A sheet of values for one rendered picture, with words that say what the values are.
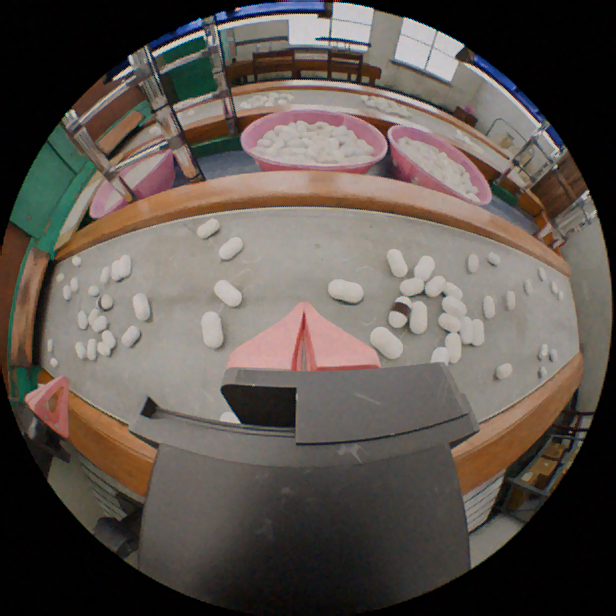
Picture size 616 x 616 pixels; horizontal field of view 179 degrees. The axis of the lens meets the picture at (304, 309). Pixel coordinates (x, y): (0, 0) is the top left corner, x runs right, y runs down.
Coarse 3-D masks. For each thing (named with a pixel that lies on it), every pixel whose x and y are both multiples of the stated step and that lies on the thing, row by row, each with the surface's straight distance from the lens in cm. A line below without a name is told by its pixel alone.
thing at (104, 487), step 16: (96, 480) 77; (112, 480) 65; (496, 480) 68; (96, 496) 87; (112, 496) 73; (128, 496) 65; (464, 496) 57; (480, 496) 65; (496, 496) 76; (112, 512) 84; (480, 512) 74
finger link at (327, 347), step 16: (304, 304) 12; (304, 320) 11; (320, 320) 9; (304, 336) 12; (320, 336) 7; (336, 336) 7; (352, 336) 7; (320, 352) 6; (336, 352) 6; (352, 352) 6; (368, 352) 6; (320, 368) 5; (336, 368) 6; (352, 368) 6; (368, 368) 6
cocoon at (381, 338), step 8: (376, 328) 20; (384, 328) 20; (376, 336) 19; (384, 336) 19; (392, 336) 20; (376, 344) 20; (384, 344) 19; (392, 344) 20; (400, 344) 20; (384, 352) 20; (392, 352) 20; (400, 352) 20
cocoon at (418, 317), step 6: (414, 306) 22; (420, 306) 22; (414, 312) 22; (420, 312) 22; (426, 312) 23; (414, 318) 22; (420, 318) 22; (426, 318) 22; (414, 324) 22; (420, 324) 22; (426, 324) 22; (414, 330) 22; (420, 330) 22
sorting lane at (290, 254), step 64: (192, 256) 27; (256, 256) 23; (320, 256) 23; (384, 256) 25; (448, 256) 31; (512, 256) 50; (64, 320) 56; (128, 320) 31; (192, 320) 24; (256, 320) 21; (384, 320) 22; (512, 320) 41; (576, 320) 110; (128, 384) 31; (192, 384) 23; (512, 384) 41
